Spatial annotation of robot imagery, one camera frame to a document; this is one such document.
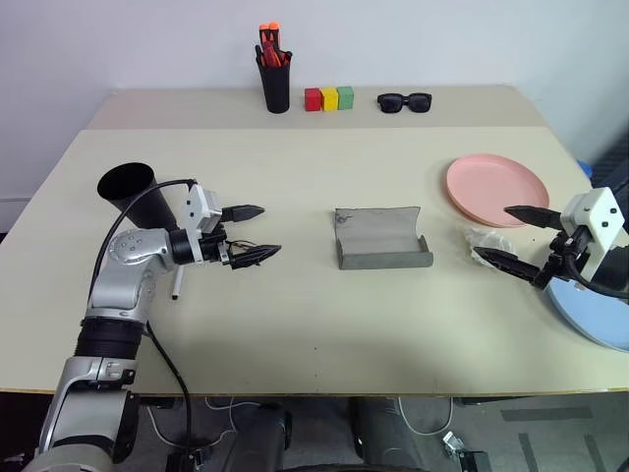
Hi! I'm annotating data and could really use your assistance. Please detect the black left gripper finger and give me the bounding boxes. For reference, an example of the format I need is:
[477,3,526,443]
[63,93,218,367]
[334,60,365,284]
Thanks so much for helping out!
[221,204,266,223]
[228,244,283,271]

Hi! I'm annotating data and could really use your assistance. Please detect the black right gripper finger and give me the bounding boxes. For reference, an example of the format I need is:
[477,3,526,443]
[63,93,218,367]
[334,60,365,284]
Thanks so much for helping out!
[473,247,549,289]
[503,205,563,230]

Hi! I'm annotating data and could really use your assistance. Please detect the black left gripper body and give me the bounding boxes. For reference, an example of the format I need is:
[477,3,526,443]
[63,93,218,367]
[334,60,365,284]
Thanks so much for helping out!
[200,206,233,269]

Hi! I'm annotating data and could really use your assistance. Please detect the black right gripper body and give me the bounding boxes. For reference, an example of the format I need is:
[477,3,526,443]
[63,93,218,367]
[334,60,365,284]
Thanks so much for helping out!
[539,224,592,290]

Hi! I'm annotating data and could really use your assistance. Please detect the tortoiseshell thin-frame glasses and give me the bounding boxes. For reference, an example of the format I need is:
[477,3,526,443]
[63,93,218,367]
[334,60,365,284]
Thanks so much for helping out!
[226,238,264,269]

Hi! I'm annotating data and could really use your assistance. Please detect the clear plastic wrapper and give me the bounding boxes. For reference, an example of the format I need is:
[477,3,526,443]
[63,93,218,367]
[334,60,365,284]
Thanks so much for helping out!
[463,226,518,267]

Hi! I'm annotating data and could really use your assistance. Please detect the black conical pen holder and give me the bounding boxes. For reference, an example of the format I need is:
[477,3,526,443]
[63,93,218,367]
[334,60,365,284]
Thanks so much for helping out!
[96,161,181,233]

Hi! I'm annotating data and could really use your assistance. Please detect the grey glasses case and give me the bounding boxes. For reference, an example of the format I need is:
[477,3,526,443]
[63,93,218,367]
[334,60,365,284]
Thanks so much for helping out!
[333,206,434,271]

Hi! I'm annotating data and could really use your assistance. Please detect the pink plate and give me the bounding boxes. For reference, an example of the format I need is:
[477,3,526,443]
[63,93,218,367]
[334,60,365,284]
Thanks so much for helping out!
[445,153,551,229]

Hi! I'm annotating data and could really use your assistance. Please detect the blue plate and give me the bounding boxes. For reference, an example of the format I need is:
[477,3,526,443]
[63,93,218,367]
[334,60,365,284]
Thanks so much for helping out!
[543,274,629,353]

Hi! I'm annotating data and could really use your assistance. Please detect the dark radiator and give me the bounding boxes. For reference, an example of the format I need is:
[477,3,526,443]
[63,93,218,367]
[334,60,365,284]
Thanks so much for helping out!
[591,126,629,191]

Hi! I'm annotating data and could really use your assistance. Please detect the black tall tool holder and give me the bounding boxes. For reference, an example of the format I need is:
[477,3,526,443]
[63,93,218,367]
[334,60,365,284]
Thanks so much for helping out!
[255,48,295,115]

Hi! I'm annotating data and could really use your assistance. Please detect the black sunglasses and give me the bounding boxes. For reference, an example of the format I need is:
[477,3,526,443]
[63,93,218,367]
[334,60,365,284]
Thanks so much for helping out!
[376,91,434,116]

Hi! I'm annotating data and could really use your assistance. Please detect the dark rounded shape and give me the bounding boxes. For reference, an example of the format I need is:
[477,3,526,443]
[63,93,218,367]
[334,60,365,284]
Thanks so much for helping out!
[228,398,297,472]
[347,396,420,472]

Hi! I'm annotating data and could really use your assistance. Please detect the metal caster wheel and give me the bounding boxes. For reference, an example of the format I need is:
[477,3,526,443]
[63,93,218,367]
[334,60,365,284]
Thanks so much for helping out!
[440,430,488,472]

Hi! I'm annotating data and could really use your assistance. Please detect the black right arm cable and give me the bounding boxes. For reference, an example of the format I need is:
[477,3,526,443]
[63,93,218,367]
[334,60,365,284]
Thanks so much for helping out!
[563,253,629,302]

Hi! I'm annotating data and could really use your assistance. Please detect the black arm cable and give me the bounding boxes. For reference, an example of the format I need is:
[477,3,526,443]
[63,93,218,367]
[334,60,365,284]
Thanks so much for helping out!
[94,178,198,472]
[563,253,629,302]

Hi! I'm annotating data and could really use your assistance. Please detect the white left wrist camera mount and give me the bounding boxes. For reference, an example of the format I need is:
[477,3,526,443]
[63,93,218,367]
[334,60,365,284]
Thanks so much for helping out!
[178,183,223,266]

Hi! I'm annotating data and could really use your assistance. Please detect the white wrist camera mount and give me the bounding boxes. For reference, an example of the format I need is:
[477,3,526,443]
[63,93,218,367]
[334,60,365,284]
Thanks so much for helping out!
[178,183,223,266]
[560,187,620,287]

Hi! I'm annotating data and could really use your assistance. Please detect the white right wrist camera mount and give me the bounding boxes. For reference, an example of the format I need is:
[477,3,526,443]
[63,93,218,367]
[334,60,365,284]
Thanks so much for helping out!
[560,187,620,287]

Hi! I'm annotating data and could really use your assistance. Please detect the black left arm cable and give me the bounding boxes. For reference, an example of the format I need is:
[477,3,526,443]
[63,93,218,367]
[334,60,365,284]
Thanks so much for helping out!
[94,178,198,472]

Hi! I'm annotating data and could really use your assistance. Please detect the red-handled tool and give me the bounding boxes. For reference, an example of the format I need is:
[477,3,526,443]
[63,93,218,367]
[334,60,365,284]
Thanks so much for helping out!
[260,41,291,69]

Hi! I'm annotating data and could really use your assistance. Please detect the white floor cable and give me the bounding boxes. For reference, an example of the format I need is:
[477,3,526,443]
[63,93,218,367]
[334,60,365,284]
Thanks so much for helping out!
[145,395,257,446]
[396,394,454,437]

